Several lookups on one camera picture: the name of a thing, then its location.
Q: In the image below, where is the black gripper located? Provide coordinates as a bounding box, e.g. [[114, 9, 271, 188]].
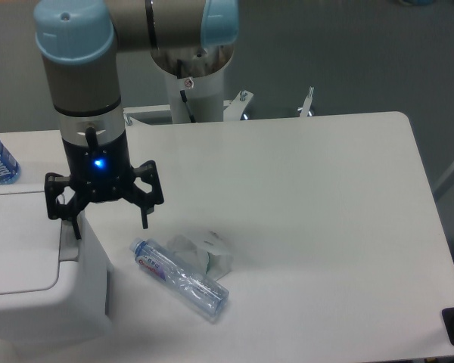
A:
[[45, 132, 165, 240]]

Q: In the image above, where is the grey trash can push button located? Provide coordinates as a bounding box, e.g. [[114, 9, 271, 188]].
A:
[[59, 221, 80, 262]]

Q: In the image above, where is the white trash can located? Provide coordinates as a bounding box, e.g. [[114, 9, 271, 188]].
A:
[[0, 184, 114, 344]]

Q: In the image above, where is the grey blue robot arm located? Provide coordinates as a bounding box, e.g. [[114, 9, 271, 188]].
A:
[[34, 1, 239, 237]]

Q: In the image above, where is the clear empty plastic bottle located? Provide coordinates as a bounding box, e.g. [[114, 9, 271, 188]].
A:
[[129, 238, 229, 321]]

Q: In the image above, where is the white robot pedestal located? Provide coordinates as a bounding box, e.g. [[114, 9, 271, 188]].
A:
[[151, 45, 235, 124]]

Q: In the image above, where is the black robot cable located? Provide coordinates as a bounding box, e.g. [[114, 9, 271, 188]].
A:
[[176, 59, 197, 124]]

